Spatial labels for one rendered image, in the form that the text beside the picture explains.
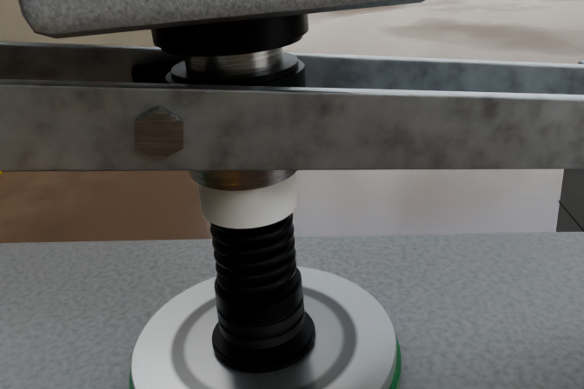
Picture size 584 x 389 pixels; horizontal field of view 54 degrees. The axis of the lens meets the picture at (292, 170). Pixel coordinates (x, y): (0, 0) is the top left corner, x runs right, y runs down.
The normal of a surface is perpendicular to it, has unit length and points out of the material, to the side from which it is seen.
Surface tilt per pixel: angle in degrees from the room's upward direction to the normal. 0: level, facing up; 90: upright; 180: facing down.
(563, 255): 0
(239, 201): 90
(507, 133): 90
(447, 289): 0
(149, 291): 0
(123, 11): 113
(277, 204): 90
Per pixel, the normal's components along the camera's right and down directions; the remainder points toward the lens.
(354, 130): 0.20, 0.38
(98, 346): -0.07, -0.92
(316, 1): 0.21, 0.70
